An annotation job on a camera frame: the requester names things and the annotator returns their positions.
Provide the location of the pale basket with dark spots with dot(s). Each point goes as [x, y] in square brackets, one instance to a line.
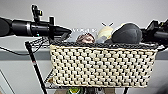
[100, 66]

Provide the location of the grey plush toy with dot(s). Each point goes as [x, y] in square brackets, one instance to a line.
[127, 33]

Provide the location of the magazine with face print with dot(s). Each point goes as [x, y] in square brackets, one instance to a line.
[85, 37]

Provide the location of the large yellow plush toy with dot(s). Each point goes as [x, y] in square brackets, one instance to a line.
[105, 32]

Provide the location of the green and yellow toy bowl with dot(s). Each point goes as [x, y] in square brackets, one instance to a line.
[73, 90]

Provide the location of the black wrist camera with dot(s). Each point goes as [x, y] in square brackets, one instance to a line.
[36, 13]

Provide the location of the long grey wall band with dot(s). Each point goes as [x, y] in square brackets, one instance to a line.
[16, 55]

